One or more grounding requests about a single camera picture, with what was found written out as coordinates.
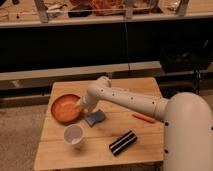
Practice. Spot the blue sponge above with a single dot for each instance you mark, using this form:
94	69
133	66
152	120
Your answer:
95	118

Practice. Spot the wooden folding table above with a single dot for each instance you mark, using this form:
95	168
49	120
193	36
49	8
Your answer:
54	153

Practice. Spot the orange ceramic bowl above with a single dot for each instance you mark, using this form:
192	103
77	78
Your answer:
63	108

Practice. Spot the beige wooden gripper tool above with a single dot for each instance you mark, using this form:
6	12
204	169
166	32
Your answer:
78	106

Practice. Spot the white paper cup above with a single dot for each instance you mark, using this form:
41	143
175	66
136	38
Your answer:
74	135

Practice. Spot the black white striped block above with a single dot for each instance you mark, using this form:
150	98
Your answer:
123	142

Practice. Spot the orange carrot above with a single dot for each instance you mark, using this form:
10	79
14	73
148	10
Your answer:
144	117

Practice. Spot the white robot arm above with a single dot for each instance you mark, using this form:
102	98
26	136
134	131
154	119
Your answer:
187	119

